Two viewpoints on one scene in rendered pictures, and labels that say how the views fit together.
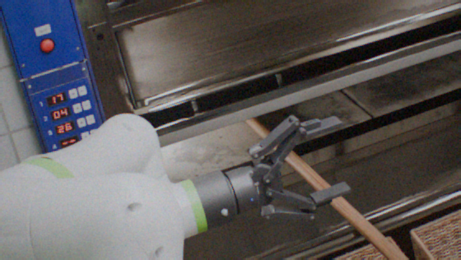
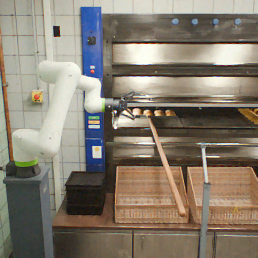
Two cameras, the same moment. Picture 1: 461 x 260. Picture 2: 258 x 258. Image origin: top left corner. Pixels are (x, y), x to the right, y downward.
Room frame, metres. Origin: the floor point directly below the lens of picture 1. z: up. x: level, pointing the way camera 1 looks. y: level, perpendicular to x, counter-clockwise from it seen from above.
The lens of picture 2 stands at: (-0.91, -0.66, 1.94)
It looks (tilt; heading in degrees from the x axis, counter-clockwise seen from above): 15 degrees down; 15
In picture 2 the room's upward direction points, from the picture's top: straight up
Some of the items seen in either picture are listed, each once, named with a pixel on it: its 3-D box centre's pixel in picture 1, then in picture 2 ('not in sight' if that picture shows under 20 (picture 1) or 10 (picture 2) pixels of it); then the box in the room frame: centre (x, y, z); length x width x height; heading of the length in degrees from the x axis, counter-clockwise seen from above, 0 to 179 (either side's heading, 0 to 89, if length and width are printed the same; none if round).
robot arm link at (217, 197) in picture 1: (213, 198); (109, 105); (1.23, 0.05, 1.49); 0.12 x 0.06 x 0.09; 13
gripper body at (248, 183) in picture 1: (255, 185); (120, 105); (1.25, -0.02, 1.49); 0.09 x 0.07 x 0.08; 103
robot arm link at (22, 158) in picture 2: not in sight; (26, 146); (0.66, 0.34, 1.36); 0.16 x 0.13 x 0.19; 73
